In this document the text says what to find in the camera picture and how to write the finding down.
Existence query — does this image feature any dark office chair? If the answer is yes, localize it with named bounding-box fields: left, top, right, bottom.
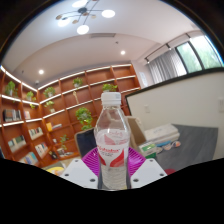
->
left=74, top=128, right=98, bottom=158

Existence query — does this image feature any window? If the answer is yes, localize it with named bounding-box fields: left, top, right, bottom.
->
left=174, top=33, right=224, bottom=74

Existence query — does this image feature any black ceiling track rail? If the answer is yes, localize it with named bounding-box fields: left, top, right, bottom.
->
left=144, top=31, right=201, bottom=64

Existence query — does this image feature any clear plastic water bottle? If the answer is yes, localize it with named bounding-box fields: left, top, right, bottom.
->
left=93, top=91, right=132, bottom=191

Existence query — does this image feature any small green and white box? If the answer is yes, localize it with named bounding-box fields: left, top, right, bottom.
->
left=138, top=141, right=158, bottom=159

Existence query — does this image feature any branched ceiling lamp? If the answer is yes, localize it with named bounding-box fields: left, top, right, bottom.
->
left=54, top=0, right=117, bottom=36

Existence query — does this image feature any white stack of boxes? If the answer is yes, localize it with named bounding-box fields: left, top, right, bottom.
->
left=143, top=123, right=181, bottom=145

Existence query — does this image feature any white black-rimmed partition panel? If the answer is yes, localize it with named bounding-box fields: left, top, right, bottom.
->
left=125, top=68, right=224, bottom=161

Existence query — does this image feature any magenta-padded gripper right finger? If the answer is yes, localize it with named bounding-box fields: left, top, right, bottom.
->
left=128, top=147, right=168, bottom=190

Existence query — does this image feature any grey sheer curtain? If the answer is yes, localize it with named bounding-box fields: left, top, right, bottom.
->
left=148, top=49, right=188, bottom=84

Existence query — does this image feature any ceiling air vent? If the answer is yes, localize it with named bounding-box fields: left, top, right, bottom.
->
left=88, top=32, right=117, bottom=39

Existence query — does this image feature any wooden wall shelf unit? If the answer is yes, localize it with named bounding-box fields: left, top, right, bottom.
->
left=0, top=63, right=142, bottom=168

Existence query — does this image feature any tan chair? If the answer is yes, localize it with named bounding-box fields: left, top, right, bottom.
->
left=127, top=115, right=147, bottom=148

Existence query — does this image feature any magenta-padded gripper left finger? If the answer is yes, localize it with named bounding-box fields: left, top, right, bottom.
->
left=60, top=147, right=102, bottom=190

